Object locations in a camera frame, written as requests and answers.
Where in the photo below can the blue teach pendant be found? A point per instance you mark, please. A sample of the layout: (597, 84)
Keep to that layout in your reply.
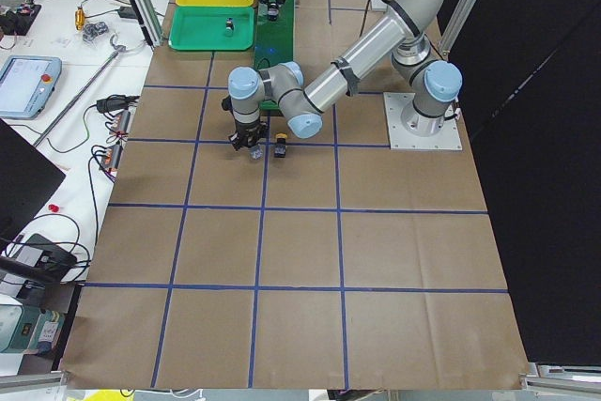
(27, 82)

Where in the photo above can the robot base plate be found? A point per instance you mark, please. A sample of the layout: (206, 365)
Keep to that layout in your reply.
(422, 138)

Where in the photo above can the green conveyor belt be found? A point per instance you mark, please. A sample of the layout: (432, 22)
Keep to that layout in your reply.
(274, 41)

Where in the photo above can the green push button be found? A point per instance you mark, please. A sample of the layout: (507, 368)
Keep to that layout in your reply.
(229, 29)
(273, 11)

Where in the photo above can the metal reacher rod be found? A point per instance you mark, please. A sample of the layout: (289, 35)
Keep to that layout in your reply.
(118, 49)

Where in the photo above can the yellow push button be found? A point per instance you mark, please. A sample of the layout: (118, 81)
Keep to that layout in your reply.
(256, 152)
(280, 145)

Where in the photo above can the black power adapter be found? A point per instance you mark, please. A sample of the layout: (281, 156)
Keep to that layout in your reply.
(115, 103)

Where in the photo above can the teal device box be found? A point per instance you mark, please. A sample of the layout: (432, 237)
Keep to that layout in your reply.
(28, 329)

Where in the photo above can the green plastic tray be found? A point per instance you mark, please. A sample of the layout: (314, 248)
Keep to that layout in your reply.
(201, 29)

